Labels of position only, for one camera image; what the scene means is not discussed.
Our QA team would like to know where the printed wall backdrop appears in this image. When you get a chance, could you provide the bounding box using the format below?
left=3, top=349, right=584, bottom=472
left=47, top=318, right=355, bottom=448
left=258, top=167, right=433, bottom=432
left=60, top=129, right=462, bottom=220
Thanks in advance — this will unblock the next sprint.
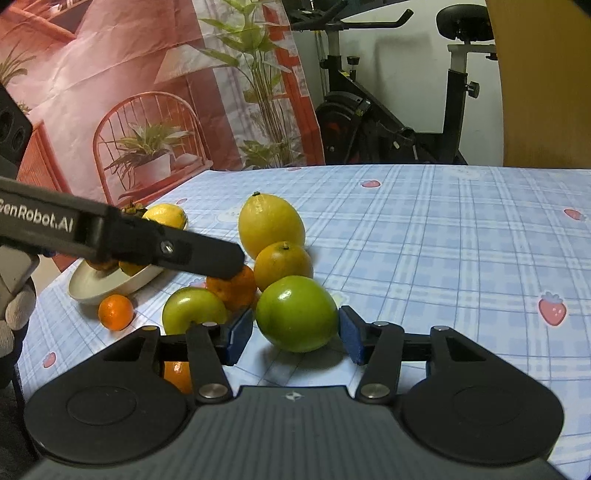
left=0, top=0, right=327, bottom=278

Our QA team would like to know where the orange mandarin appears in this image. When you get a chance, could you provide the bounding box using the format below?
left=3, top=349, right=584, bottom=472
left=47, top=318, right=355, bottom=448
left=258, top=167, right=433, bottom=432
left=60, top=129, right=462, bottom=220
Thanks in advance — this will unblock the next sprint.
left=98, top=294, right=135, bottom=332
left=205, top=264, right=258, bottom=313
left=162, top=360, right=193, bottom=394

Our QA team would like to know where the green apple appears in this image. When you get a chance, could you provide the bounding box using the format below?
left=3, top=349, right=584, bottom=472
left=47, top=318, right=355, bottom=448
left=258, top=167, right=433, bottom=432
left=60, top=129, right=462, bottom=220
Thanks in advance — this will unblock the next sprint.
left=256, top=275, right=339, bottom=354

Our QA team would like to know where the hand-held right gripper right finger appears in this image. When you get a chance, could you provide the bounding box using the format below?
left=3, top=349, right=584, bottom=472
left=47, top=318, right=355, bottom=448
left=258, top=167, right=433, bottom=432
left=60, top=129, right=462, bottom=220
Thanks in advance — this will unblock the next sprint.
left=337, top=305, right=492, bottom=402

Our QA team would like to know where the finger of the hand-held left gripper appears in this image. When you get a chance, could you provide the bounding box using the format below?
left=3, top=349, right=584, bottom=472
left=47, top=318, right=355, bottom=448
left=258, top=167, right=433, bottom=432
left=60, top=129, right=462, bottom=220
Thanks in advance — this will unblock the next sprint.
left=104, top=205, right=246, bottom=280

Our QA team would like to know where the yellow-green apple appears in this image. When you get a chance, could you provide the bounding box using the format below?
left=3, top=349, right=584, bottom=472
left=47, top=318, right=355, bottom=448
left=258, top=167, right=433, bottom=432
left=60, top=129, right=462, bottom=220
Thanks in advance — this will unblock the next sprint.
left=162, top=287, right=230, bottom=336

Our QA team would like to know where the cream plate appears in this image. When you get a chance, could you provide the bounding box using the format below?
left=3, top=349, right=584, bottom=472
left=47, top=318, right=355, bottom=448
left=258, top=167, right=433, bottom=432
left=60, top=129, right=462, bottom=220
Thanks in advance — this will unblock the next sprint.
left=68, top=220, right=190, bottom=306

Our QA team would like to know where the wooden door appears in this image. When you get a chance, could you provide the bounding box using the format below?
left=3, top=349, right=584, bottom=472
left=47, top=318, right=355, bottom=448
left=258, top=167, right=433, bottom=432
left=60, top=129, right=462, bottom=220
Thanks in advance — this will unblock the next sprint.
left=484, top=0, right=591, bottom=169

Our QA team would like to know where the yellow lemon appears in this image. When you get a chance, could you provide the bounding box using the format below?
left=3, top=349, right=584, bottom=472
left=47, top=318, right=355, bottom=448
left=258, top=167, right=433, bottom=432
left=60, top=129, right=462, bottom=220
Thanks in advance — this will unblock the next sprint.
left=238, top=192, right=306, bottom=260
left=141, top=203, right=189, bottom=231

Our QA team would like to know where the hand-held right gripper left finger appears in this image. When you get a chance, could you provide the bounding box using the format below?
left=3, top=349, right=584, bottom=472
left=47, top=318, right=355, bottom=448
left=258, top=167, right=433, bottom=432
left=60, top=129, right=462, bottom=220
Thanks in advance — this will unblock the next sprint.
left=99, top=307, right=256, bottom=403

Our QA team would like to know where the blue checked tablecloth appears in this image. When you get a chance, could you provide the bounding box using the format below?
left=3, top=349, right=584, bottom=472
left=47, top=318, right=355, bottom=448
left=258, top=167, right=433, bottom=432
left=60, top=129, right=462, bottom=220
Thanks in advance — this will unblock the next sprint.
left=16, top=163, right=591, bottom=474

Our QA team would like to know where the black exercise bike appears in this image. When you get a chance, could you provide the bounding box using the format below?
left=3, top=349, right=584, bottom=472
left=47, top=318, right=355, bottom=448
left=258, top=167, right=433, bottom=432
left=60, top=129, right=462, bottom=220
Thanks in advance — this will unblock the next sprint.
left=281, top=0, right=498, bottom=166

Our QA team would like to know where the yellow orange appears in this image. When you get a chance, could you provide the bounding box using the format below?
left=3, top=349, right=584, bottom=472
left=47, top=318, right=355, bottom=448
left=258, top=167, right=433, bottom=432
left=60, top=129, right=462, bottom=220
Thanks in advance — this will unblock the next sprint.
left=253, top=241, right=314, bottom=293

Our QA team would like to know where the person's left hand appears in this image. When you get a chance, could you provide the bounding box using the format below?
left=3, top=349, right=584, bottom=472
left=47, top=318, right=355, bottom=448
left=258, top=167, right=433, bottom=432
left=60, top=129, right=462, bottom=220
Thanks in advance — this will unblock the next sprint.
left=0, top=244, right=40, bottom=359

